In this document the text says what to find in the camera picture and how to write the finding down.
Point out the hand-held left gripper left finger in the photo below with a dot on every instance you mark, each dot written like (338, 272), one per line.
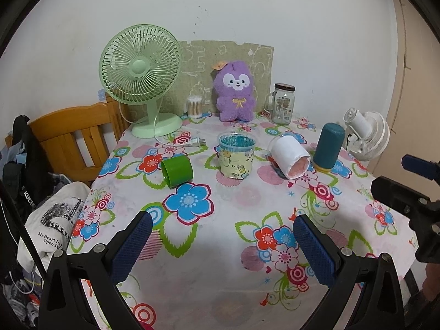
(132, 245)

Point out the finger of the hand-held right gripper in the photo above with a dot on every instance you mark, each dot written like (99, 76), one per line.
(420, 165)
(395, 190)

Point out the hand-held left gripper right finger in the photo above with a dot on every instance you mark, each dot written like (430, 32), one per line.
(314, 251)

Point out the yellow cartoon print cup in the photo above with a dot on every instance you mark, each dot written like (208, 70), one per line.
(237, 160)

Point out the teal cup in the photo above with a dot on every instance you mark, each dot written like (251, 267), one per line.
(329, 146)

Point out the green plastic cup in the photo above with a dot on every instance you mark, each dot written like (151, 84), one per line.
(178, 172)

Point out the white cup with pink inside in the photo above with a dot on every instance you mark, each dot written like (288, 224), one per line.
(287, 153)

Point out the white desk fan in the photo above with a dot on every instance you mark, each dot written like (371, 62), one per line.
(371, 134)

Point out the white printed cloth bag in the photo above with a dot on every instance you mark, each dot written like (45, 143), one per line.
(55, 220)

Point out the floral tablecloth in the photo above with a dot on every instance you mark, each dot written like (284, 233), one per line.
(220, 240)

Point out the pile of clothes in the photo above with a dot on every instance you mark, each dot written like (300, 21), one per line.
(19, 299)

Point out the black bag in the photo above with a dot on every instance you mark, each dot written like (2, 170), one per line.
(32, 165)

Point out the wooden chair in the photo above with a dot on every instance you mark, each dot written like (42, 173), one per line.
(68, 123)

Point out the glass jar mug with lid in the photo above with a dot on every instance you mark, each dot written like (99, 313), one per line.
(282, 105)

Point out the cotton swab container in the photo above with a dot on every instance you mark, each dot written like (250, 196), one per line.
(195, 107)

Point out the purple plush toy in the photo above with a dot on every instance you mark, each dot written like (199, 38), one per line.
(234, 92)

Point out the green desk fan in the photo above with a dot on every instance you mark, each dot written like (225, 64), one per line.
(141, 67)

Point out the green patterned board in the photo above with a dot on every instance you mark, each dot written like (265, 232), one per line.
(196, 65)

